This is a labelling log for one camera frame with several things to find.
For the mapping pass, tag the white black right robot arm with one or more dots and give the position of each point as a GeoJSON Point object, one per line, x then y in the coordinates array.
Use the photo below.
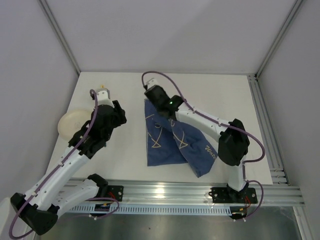
{"type": "Point", "coordinates": [229, 138]}

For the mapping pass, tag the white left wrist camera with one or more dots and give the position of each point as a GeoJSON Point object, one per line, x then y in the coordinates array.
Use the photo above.
{"type": "Point", "coordinates": [101, 95]}

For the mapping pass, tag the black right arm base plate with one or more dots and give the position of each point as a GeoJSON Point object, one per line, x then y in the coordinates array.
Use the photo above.
{"type": "Point", "coordinates": [227, 195]}

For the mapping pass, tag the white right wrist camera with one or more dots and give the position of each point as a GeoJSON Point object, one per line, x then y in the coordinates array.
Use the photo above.
{"type": "Point", "coordinates": [150, 83]}

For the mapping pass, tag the white slotted cable duct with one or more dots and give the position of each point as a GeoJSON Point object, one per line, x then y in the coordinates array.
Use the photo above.
{"type": "Point", "coordinates": [140, 209]}

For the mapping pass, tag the aluminium left corner post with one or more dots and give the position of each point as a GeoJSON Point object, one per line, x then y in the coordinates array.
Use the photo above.
{"type": "Point", "coordinates": [49, 15]}

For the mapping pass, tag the aluminium right corner post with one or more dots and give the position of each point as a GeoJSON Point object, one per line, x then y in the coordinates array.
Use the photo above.
{"type": "Point", "coordinates": [280, 35]}

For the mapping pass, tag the aluminium corner post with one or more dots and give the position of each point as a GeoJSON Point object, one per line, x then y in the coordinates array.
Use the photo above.
{"type": "Point", "coordinates": [280, 35]}
{"type": "Point", "coordinates": [49, 15]}

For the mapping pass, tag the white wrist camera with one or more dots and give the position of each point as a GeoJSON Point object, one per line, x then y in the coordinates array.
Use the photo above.
{"type": "Point", "coordinates": [101, 95]}
{"type": "Point", "coordinates": [150, 83]}

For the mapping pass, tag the cream round plate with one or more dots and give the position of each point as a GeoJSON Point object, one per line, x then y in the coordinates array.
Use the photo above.
{"type": "Point", "coordinates": [71, 122]}

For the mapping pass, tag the aluminium right side rail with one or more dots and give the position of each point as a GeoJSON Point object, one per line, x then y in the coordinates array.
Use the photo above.
{"type": "Point", "coordinates": [273, 154]}

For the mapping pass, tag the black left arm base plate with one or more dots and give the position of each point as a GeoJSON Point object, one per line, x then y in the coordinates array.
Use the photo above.
{"type": "Point", "coordinates": [112, 191]}

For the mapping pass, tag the aluminium front mounting rail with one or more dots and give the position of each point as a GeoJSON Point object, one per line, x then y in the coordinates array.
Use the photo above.
{"type": "Point", "coordinates": [176, 193]}

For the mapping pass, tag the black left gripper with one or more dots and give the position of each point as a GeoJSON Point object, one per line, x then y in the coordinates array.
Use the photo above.
{"type": "Point", "coordinates": [120, 114]}

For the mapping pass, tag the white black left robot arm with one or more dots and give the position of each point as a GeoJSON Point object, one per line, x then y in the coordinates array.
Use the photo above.
{"type": "Point", "coordinates": [42, 206]}

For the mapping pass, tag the blue fish-pattern cloth placemat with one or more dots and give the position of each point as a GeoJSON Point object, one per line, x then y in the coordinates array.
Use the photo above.
{"type": "Point", "coordinates": [170, 142]}

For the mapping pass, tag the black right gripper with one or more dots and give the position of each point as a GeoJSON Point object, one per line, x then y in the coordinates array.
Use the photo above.
{"type": "Point", "coordinates": [163, 91]}

